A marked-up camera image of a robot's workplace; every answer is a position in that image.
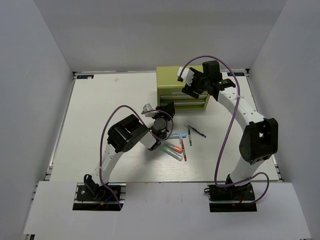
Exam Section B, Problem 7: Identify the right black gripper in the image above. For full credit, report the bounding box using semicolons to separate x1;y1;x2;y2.
182;68;211;99

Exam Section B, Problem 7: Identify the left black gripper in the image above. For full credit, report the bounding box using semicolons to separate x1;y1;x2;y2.
151;101;175;122

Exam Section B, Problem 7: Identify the green pen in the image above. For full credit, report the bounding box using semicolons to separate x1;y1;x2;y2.
187;126;193;146

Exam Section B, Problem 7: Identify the blue pen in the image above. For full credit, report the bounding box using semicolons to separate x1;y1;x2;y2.
184;124;207;138

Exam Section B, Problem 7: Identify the red pen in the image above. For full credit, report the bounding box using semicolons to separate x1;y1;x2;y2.
179;134;187;162

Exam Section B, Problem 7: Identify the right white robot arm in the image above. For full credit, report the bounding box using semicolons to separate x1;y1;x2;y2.
177;59;279;201

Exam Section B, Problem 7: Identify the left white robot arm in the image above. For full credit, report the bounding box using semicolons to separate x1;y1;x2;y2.
83;102;176;200

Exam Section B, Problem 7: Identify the green metal drawer chest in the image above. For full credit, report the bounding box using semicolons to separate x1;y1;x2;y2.
156;66;209;111

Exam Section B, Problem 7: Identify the blue highlighter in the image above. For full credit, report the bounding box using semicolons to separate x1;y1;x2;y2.
168;132;187;139

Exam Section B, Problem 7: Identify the orange highlighter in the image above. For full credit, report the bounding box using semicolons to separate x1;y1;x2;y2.
164;141;183;154

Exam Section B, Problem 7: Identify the green highlighter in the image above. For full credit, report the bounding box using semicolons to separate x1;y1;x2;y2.
161;145;183;162

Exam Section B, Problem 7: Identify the right blue corner label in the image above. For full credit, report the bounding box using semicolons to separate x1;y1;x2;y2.
227;72;245;77

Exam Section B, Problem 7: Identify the blue corner label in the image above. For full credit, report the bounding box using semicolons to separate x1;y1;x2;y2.
76;74;94;80
227;72;245;77

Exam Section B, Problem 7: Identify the left blue corner label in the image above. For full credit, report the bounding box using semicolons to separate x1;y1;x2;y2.
76;74;94;80

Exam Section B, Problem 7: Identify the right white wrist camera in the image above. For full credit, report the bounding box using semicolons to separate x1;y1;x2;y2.
177;67;195;86

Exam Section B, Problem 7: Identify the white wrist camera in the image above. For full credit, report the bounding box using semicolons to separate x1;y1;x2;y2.
177;67;195;86
141;103;156;118

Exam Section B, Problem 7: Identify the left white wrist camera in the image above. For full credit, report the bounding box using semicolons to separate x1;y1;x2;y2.
141;103;156;118

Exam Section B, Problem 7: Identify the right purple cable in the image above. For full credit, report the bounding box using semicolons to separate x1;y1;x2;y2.
179;55;270;206

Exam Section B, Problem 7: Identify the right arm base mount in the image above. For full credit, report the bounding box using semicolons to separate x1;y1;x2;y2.
203;183;257;213

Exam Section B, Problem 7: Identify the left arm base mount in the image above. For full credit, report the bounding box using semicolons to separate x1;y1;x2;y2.
72;183;121;212

